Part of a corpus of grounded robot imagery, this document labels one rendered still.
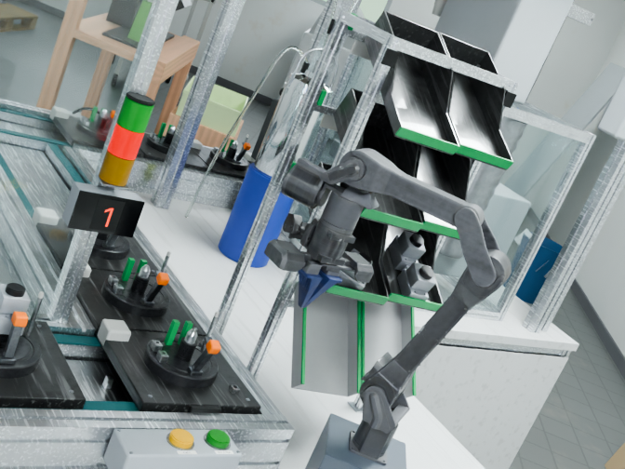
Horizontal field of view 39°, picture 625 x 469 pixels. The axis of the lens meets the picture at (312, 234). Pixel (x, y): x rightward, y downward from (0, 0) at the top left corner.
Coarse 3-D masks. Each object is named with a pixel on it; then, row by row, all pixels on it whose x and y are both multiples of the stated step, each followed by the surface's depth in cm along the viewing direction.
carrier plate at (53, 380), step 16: (32, 336) 154; (48, 336) 157; (48, 352) 152; (48, 368) 147; (64, 368) 149; (0, 384) 138; (16, 384) 139; (32, 384) 141; (48, 384) 143; (64, 384) 145; (0, 400) 135; (16, 400) 137; (32, 400) 138; (48, 400) 140; (64, 400) 141; (80, 400) 143
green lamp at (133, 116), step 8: (128, 104) 148; (136, 104) 148; (120, 112) 150; (128, 112) 148; (136, 112) 148; (144, 112) 149; (120, 120) 149; (128, 120) 149; (136, 120) 149; (144, 120) 150; (128, 128) 149; (136, 128) 150; (144, 128) 151
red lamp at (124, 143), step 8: (120, 128) 150; (112, 136) 151; (120, 136) 150; (128, 136) 150; (136, 136) 150; (112, 144) 151; (120, 144) 150; (128, 144) 150; (136, 144) 151; (112, 152) 151; (120, 152) 150; (128, 152) 151; (136, 152) 152
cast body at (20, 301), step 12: (0, 288) 141; (12, 288) 140; (24, 288) 142; (0, 300) 140; (12, 300) 140; (24, 300) 141; (0, 312) 140; (12, 312) 141; (24, 312) 142; (0, 324) 139
